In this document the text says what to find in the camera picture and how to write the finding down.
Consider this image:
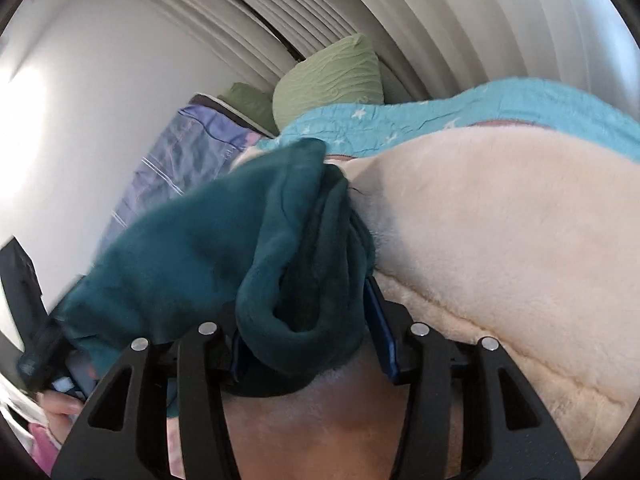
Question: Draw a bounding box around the purple plaid sheet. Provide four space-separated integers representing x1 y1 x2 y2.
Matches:
102 105 278 261

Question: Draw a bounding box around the green pillow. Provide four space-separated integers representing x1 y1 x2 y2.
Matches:
271 32 386 131

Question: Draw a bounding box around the teal star quilt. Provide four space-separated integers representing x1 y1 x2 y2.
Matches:
255 77 640 161

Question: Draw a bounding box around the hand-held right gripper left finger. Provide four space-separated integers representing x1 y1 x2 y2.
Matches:
50 305 251 480

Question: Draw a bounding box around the person's left hand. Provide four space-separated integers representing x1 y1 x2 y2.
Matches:
44 391 88 431

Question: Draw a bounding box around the beige curtain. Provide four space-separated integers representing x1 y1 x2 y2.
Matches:
100 0 640 126

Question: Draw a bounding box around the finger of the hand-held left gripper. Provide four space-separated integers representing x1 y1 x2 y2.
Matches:
62 350 101 398

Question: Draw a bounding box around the pink cloth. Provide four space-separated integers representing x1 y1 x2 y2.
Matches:
27 420 66 476

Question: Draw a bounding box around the dark green sweatshirt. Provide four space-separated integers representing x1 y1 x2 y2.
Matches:
20 137 378 418

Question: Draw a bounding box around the cream plush blanket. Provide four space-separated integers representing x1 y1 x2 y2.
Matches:
235 122 640 480

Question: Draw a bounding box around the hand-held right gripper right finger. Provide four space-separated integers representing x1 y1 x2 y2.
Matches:
362 275 583 480

